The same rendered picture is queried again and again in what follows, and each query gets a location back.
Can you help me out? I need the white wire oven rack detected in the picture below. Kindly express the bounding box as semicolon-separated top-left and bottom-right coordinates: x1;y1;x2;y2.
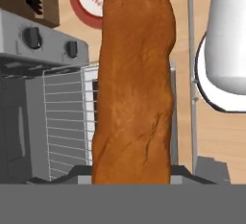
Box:
41;62;101;183

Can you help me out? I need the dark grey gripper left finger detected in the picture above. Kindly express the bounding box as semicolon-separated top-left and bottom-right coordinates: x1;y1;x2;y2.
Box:
26;164;94;186

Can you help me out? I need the white plate with red rim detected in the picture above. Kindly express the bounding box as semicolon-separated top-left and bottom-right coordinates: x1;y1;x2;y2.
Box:
67;0;120;31

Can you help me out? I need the brown baguette bread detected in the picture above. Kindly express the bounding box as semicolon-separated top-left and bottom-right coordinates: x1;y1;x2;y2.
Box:
91;0;177;186

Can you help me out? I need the large black toaster oven knob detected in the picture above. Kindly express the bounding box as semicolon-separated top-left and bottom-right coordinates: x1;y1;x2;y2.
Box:
21;25;43;51

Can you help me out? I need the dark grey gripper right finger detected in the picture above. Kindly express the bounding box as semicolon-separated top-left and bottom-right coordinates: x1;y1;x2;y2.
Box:
168;164;216;186

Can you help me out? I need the grey toaster oven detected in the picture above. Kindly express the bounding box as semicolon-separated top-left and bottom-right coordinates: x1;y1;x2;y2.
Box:
0;8;100;186

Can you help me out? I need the small black toaster oven knob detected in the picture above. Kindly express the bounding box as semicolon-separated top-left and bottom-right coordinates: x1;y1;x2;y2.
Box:
64;39;80;60

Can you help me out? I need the grey toaster oven door handle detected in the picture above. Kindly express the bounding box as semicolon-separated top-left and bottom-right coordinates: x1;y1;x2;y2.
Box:
186;0;199;175

